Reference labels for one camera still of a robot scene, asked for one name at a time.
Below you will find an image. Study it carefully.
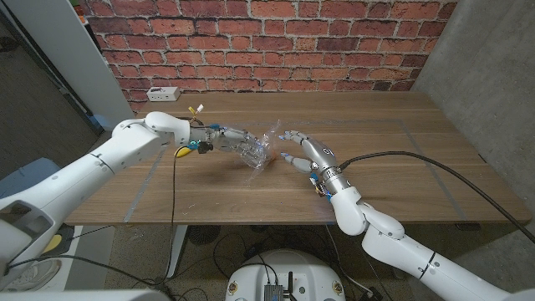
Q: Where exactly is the white upright panel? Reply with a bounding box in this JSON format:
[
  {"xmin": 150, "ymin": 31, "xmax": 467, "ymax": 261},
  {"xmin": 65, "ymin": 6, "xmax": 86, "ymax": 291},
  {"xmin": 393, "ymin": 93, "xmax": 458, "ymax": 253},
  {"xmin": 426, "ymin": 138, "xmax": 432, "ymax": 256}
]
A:
[{"xmin": 3, "ymin": 0, "xmax": 135, "ymax": 132}]

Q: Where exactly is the white sneaker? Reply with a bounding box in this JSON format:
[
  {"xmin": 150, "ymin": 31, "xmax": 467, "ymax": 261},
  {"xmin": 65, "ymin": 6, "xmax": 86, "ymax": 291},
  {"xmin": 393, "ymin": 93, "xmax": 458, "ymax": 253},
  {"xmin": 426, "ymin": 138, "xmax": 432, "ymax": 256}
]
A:
[{"xmin": 3, "ymin": 258, "xmax": 62, "ymax": 293}]

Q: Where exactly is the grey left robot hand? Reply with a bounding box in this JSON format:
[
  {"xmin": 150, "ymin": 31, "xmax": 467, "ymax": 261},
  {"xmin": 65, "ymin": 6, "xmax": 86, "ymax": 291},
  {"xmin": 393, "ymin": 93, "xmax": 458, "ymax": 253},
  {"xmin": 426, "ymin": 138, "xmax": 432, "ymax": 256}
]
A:
[{"xmin": 190, "ymin": 124, "xmax": 269, "ymax": 170}]

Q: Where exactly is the clear plastic wrap sheet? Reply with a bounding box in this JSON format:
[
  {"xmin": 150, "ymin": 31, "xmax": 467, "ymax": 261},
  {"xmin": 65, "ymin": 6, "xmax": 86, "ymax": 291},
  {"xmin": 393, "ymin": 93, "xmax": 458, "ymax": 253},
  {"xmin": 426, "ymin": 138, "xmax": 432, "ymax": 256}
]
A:
[{"xmin": 237, "ymin": 120, "xmax": 282, "ymax": 183}]

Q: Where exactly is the blue plastic bin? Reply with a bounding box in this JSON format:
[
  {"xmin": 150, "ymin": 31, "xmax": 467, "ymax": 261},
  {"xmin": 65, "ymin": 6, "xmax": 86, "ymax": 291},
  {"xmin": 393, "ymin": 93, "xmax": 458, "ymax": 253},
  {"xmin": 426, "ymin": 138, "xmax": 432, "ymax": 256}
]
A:
[{"xmin": 0, "ymin": 157, "xmax": 59, "ymax": 198}]

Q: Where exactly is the white power strip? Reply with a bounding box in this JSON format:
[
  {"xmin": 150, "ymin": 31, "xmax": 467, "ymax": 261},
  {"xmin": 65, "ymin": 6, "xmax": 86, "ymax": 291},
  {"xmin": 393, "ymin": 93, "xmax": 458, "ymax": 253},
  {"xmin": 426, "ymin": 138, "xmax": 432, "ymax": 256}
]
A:
[{"xmin": 146, "ymin": 86, "xmax": 181, "ymax": 103}]

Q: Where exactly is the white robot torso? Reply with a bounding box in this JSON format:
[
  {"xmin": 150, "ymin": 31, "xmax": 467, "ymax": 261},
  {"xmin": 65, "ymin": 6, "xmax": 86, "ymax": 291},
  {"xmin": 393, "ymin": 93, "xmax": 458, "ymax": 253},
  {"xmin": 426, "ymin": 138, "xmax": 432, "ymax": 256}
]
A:
[{"xmin": 225, "ymin": 249, "xmax": 347, "ymax": 301}]

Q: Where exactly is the thin black left wrist cable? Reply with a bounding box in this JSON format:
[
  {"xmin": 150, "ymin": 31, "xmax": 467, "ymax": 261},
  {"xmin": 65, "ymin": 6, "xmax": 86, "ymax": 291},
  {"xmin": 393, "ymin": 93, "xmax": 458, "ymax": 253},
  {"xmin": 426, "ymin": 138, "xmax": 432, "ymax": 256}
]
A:
[{"xmin": 164, "ymin": 144, "xmax": 185, "ymax": 281}]

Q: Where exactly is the grey electronics box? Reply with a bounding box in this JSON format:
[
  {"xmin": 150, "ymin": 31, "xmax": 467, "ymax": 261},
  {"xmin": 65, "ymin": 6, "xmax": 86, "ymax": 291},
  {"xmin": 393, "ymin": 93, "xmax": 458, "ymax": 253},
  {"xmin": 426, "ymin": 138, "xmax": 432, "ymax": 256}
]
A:
[{"xmin": 263, "ymin": 283, "xmax": 285, "ymax": 301}]

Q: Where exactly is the brick print backdrop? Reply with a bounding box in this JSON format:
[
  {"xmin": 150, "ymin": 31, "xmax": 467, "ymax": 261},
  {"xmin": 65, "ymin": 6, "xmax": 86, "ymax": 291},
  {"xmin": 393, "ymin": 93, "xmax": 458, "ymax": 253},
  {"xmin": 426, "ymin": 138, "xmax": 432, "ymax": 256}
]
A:
[{"xmin": 77, "ymin": 0, "xmax": 459, "ymax": 114}]

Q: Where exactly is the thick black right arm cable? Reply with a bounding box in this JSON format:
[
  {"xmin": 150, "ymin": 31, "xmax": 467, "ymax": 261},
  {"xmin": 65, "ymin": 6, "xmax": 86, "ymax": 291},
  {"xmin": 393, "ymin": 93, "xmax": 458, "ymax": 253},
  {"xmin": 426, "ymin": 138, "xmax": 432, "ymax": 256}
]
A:
[{"xmin": 338, "ymin": 150, "xmax": 535, "ymax": 244}]

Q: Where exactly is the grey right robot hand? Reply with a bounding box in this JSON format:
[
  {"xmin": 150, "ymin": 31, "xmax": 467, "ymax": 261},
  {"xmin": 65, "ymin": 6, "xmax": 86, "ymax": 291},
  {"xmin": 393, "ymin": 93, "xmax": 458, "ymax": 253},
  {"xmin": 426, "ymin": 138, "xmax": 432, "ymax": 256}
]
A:
[{"xmin": 278, "ymin": 130, "xmax": 351, "ymax": 191}]

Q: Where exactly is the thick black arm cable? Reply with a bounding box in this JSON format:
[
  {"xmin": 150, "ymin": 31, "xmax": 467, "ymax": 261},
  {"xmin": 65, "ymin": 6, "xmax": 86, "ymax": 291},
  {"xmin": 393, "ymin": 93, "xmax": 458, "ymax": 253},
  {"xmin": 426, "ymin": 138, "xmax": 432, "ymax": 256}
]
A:
[
  {"xmin": 338, "ymin": 150, "xmax": 535, "ymax": 244},
  {"xmin": 3, "ymin": 254, "xmax": 168, "ymax": 289}
]

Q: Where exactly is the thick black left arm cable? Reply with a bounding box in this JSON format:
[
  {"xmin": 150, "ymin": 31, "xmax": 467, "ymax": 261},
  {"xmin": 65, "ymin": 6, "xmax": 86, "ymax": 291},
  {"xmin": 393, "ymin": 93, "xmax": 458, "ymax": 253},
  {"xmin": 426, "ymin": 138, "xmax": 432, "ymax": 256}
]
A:
[{"xmin": 3, "ymin": 254, "xmax": 168, "ymax": 289}]

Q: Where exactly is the yellow black foot pedal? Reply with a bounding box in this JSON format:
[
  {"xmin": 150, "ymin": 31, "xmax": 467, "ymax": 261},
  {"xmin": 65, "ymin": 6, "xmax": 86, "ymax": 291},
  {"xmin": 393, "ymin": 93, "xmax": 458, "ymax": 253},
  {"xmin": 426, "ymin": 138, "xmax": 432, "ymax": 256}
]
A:
[{"xmin": 41, "ymin": 232, "xmax": 75, "ymax": 257}]

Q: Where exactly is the black floor fan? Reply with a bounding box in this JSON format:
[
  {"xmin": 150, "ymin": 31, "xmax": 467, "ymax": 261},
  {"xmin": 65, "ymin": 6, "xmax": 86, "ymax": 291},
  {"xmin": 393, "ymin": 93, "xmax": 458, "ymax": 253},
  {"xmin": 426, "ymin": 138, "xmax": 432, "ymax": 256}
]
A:
[{"xmin": 186, "ymin": 225, "xmax": 222, "ymax": 246}]

